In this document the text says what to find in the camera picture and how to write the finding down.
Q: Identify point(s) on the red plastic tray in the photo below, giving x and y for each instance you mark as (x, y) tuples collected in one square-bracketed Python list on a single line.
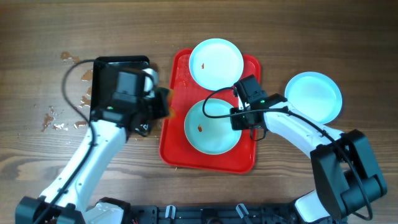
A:
[(175, 148)]

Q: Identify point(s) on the white plate with red speck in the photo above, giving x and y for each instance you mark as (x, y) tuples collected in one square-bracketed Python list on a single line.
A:
[(216, 64)]

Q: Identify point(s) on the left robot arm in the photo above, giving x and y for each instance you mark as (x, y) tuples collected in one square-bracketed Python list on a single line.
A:
[(66, 199)]

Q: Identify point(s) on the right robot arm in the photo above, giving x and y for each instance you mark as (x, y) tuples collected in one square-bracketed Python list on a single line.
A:
[(346, 173)]

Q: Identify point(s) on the black water tray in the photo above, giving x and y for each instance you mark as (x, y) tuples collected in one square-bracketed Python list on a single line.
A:
[(105, 76)]

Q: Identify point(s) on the green and orange sponge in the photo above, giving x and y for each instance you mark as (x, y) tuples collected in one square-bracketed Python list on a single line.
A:
[(170, 96)]

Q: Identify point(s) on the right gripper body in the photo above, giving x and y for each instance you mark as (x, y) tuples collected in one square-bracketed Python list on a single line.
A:
[(241, 122)]

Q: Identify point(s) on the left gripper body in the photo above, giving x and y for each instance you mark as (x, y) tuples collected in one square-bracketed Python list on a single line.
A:
[(148, 106)]

